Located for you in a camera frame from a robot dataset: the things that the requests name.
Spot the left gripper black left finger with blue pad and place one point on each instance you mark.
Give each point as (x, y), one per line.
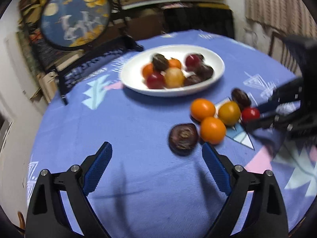
(46, 216)

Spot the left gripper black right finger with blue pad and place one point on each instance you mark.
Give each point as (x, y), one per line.
(254, 206)

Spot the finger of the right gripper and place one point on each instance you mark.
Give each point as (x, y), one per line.
(264, 123)
(288, 92)

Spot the small red tomato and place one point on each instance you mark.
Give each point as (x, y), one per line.
(250, 113)

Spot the dark chestnut flat top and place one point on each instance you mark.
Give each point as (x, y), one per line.
(183, 138)

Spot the dark water chestnut with roots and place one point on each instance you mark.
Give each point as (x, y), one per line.
(160, 63)

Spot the wooden chair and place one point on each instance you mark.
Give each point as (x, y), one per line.
(279, 52)

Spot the dark chestnut on table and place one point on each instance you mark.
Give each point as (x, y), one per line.
(241, 98)

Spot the yellow-orange fruit on table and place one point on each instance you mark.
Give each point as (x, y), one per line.
(229, 113)

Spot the beige patterned curtain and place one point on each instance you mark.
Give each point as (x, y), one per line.
(287, 16)

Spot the orange tangerine lower table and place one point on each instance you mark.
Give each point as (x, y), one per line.
(212, 130)

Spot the orange tangerine table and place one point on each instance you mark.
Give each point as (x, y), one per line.
(202, 108)
(212, 130)

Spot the orange tangerine upper table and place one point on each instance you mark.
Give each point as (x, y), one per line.
(202, 108)

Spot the dark chestnut front plate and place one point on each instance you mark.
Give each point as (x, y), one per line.
(192, 80)

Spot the dark chestnut behind plum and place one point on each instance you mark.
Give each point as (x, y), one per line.
(200, 56)

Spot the dark red plum back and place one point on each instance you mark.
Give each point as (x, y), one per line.
(192, 62)

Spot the dark red plum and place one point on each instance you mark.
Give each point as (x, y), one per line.
(155, 81)
(192, 62)

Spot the yellow pale fruit on plate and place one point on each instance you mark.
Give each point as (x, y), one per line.
(174, 78)

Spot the orange tangerine middle plate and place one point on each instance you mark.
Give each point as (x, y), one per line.
(174, 63)

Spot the orange tangerine plate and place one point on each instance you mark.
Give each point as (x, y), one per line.
(147, 70)
(174, 63)

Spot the dark red plum front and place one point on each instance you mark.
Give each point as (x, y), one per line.
(155, 81)

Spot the black chair back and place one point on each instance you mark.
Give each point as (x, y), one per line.
(211, 20)

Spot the orange tangerine left plate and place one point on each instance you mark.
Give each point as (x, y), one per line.
(147, 70)

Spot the white oval plate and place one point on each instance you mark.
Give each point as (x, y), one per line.
(132, 78)

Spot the round deer embroidery screen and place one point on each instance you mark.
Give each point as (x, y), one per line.
(69, 25)

